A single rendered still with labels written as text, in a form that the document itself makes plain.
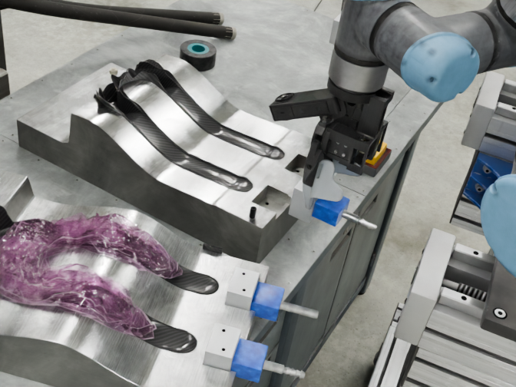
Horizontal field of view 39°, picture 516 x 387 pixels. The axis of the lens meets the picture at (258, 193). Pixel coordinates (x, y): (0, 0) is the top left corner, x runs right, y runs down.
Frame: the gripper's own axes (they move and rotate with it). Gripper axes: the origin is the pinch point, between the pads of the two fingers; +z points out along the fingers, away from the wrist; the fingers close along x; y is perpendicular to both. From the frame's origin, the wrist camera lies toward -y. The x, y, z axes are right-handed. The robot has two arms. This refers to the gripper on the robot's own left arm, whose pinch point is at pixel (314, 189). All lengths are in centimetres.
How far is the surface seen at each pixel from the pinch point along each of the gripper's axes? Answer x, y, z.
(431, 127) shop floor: 180, -15, 95
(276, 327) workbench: 7.6, -3.7, 42.6
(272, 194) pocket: 3.5, -8.0, 7.6
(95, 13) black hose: 28, -64, 5
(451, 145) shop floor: 173, -4, 95
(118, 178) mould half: -5.7, -32.0, 10.6
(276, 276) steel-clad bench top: -5.4, -1.1, 15.1
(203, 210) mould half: -6.0, -15.1, 8.4
